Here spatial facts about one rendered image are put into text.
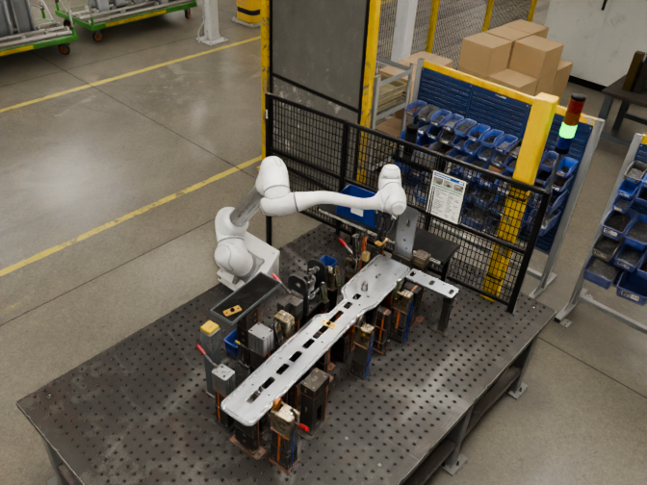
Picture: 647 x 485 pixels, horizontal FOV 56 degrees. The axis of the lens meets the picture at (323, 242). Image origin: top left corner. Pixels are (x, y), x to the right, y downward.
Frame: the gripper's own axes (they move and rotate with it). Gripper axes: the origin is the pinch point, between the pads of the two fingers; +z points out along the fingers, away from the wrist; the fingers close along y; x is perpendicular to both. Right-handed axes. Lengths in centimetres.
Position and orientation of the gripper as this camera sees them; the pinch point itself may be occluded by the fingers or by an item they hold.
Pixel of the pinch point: (381, 235)
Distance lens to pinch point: 322.6
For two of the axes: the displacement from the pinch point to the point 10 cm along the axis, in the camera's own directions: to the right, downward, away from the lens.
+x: 5.7, -4.7, 6.7
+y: 8.2, 3.8, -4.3
